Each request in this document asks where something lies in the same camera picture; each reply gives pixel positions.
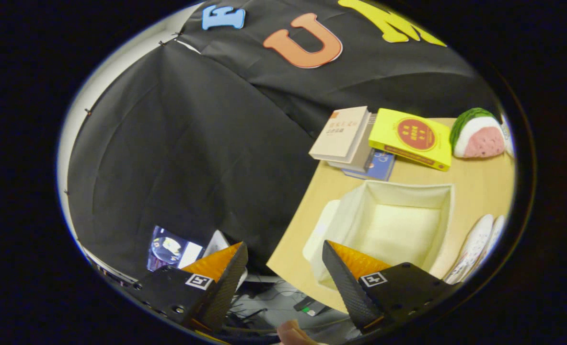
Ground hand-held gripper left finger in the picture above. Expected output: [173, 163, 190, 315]
[132, 241, 249, 334]

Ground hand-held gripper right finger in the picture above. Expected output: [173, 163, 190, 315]
[322, 240, 461, 334]

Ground cream fabric storage box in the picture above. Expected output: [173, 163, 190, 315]
[302, 180, 455, 290]

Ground white canvas shoe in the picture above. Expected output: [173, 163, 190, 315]
[444, 214, 495, 284]
[475, 215, 506, 269]

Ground small black box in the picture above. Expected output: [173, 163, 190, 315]
[293, 296, 332, 317]

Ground lit monitor screen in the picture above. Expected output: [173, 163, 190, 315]
[147, 225, 203, 272]

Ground blue book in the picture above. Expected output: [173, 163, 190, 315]
[343, 149, 395, 182]

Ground beige book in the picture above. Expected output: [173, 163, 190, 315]
[309, 106, 375, 172]

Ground yellow book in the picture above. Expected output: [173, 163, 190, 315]
[369, 108, 452, 172]

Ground watermelon slice plush toy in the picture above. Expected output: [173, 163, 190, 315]
[450, 107, 506, 159]

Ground white plush toy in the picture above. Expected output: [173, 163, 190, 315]
[501, 115, 515, 156]

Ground black cables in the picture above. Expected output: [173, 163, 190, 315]
[223, 283, 312, 336]

